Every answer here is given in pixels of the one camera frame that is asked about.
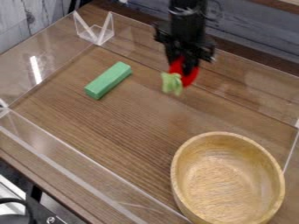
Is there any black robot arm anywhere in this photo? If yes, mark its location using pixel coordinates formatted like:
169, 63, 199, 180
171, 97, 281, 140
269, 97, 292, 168
153, 0, 216, 76

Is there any clear acrylic enclosure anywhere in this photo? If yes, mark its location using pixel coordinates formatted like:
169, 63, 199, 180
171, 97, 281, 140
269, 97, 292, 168
0, 17, 299, 224

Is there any wooden bowl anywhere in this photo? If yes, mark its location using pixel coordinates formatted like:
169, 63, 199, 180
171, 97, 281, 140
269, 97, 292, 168
171, 131, 285, 224

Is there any black cable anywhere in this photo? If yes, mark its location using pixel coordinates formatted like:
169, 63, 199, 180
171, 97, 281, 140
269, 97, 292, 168
0, 197, 40, 224

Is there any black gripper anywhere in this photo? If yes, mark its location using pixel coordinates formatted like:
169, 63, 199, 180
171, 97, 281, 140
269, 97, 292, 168
153, 21, 216, 76

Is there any green rectangular block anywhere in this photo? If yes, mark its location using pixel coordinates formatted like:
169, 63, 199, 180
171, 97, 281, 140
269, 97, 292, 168
84, 61, 132, 100

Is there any black metal clamp base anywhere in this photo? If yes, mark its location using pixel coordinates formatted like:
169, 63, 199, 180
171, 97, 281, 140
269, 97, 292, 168
28, 201, 80, 224

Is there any red plush radish toy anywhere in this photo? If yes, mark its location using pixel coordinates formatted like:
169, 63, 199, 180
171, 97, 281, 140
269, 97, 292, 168
160, 56, 200, 96

